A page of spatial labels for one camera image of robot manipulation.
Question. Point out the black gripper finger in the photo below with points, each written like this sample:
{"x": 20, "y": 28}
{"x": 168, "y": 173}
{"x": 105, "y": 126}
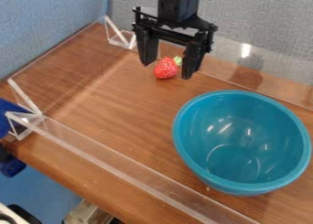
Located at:
{"x": 147, "y": 44}
{"x": 193, "y": 57}

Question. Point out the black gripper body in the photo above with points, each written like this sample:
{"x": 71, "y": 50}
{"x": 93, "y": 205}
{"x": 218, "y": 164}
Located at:
{"x": 190, "y": 30}

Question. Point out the red strawberry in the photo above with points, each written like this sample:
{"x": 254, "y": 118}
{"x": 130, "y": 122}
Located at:
{"x": 166, "y": 68}

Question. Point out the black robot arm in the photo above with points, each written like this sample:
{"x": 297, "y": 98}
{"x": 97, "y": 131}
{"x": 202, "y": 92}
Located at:
{"x": 178, "y": 10}

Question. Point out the blue plastic bowl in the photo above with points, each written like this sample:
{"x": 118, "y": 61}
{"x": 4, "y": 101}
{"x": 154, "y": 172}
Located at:
{"x": 242, "y": 142}

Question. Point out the clear acrylic back barrier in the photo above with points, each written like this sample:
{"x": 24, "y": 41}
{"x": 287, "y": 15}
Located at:
{"x": 261, "y": 71}

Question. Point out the clear acrylic barrier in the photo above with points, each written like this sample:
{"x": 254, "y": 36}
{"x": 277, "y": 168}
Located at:
{"x": 69, "y": 66}
{"x": 261, "y": 71}
{"x": 194, "y": 204}

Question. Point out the clear acrylic left barrier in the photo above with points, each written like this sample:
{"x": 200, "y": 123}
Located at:
{"x": 69, "y": 66}

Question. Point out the clear acrylic front barrier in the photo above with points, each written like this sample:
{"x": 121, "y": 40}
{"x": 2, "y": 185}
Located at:
{"x": 194, "y": 204}

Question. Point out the blue clamp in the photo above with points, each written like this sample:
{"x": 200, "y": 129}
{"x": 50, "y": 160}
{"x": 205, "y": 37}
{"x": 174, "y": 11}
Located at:
{"x": 11, "y": 165}

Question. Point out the grey box under table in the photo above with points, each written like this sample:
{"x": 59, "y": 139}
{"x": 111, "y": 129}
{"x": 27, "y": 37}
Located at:
{"x": 86, "y": 213}

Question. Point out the white black object below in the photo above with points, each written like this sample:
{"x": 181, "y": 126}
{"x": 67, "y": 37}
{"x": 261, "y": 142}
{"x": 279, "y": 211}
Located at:
{"x": 14, "y": 214}

